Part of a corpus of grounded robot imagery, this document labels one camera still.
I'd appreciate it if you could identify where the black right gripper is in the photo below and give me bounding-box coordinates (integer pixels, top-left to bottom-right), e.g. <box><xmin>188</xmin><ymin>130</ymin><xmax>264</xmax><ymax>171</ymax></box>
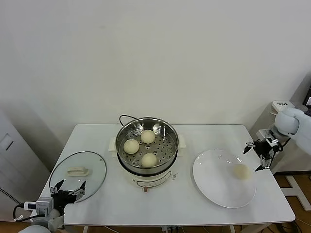
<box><xmin>243</xmin><ymin>140</ymin><xmax>275</xmax><ymax>172</ymax></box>

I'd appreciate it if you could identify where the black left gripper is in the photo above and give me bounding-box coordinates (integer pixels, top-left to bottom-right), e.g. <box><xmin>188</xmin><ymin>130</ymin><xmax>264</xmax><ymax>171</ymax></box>
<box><xmin>50</xmin><ymin>179</ymin><xmax>87</xmax><ymax>212</ymax></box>

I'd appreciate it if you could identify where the white steamed baozi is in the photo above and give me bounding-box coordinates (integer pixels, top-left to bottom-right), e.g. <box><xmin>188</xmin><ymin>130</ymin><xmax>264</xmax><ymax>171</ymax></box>
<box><xmin>140</xmin><ymin>130</ymin><xmax>156</xmax><ymax>144</ymax></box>
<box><xmin>123</xmin><ymin>139</ymin><xmax>140</xmax><ymax>155</ymax></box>
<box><xmin>233</xmin><ymin>164</ymin><xmax>251</xmax><ymax>181</ymax></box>
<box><xmin>140</xmin><ymin>152</ymin><xmax>158</xmax><ymax>169</ymax></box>

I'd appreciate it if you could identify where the stainless steel steamer basket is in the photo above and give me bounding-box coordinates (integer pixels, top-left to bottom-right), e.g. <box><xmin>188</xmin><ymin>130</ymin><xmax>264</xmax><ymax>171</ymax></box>
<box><xmin>115</xmin><ymin>117</ymin><xmax>180</xmax><ymax>176</ymax></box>

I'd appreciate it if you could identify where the white round plate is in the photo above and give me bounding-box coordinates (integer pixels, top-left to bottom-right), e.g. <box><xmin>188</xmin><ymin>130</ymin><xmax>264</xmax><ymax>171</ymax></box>
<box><xmin>192</xmin><ymin>149</ymin><xmax>257</xmax><ymax>209</ymax></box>

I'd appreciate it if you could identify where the white grey cabinet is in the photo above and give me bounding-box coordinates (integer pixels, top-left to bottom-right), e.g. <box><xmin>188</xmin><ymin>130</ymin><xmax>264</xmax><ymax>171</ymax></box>
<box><xmin>0</xmin><ymin>106</ymin><xmax>51</xmax><ymax>220</ymax></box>

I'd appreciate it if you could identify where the grey computer monitor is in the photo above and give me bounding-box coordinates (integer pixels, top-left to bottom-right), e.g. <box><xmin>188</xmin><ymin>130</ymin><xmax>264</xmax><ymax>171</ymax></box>
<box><xmin>290</xmin><ymin>72</ymin><xmax>311</xmax><ymax>109</ymax></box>

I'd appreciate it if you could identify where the cream electric cooker base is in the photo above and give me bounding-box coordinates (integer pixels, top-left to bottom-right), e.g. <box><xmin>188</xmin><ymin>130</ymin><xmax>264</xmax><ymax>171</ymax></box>
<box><xmin>108</xmin><ymin>135</ymin><xmax>188</xmax><ymax>194</ymax></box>

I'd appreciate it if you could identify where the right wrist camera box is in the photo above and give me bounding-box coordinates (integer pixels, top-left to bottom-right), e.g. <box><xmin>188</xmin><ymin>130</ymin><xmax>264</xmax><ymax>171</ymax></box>
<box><xmin>257</xmin><ymin>129</ymin><xmax>280</xmax><ymax>148</ymax></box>

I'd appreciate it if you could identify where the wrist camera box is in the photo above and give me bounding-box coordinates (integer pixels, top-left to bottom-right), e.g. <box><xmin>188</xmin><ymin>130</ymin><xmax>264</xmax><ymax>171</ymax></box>
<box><xmin>23</xmin><ymin>197</ymin><xmax>53</xmax><ymax>216</ymax></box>
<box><xmin>257</xmin><ymin>129</ymin><xmax>280</xmax><ymax>148</ymax></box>

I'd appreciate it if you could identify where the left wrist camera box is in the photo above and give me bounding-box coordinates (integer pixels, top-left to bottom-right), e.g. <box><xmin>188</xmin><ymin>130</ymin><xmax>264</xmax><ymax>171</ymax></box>
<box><xmin>23</xmin><ymin>197</ymin><xmax>53</xmax><ymax>216</ymax></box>

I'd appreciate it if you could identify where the black right camera cable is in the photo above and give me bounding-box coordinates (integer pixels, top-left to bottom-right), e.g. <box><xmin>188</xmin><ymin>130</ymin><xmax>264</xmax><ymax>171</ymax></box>
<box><xmin>273</xmin><ymin>137</ymin><xmax>292</xmax><ymax>153</ymax></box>

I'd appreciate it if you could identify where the black camera cable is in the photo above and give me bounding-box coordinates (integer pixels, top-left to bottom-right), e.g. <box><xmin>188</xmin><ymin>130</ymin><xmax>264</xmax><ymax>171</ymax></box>
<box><xmin>273</xmin><ymin>137</ymin><xmax>292</xmax><ymax>153</ymax></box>
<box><xmin>13</xmin><ymin>205</ymin><xmax>34</xmax><ymax>223</ymax></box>

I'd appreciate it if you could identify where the glass lid with cream handle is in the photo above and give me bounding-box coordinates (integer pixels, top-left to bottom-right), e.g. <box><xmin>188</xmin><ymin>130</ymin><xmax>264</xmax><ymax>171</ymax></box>
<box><xmin>49</xmin><ymin>151</ymin><xmax>107</xmax><ymax>202</ymax></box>

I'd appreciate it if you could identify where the black left camera cable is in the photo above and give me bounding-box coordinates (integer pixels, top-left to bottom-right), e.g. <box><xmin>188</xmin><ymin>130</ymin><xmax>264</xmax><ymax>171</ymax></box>
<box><xmin>13</xmin><ymin>205</ymin><xmax>34</xmax><ymax>223</ymax></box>

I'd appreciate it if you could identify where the black cooker power cord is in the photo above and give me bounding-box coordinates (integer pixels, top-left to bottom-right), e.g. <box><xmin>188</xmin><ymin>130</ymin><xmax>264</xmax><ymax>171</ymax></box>
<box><xmin>118</xmin><ymin>114</ymin><xmax>137</xmax><ymax>127</ymax></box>

